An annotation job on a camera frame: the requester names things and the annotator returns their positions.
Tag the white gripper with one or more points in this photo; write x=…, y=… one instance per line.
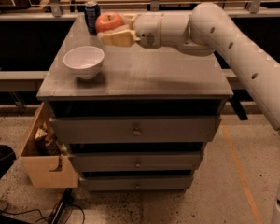
x=146, y=29

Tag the red apple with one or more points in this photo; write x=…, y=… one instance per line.
x=108, y=21

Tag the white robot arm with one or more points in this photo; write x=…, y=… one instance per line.
x=204, y=30

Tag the white bowl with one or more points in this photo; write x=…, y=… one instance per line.
x=84, y=62

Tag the blue soda can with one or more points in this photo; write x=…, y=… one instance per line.
x=91, y=13

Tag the grey drawer cabinet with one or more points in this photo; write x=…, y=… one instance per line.
x=135, y=83

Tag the top grey drawer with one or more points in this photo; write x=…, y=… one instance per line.
x=129, y=130

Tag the grey drawer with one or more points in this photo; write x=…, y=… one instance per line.
x=135, y=161
x=129, y=130
x=123, y=183

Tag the middle grey drawer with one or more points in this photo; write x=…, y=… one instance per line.
x=135, y=161

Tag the snack bags in box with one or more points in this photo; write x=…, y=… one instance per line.
x=47, y=143

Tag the bottom grey drawer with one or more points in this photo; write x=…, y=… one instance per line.
x=123, y=183

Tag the wooden side box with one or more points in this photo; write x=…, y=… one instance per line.
x=45, y=171

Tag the metal railing frame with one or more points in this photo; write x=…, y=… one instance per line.
x=152, y=0

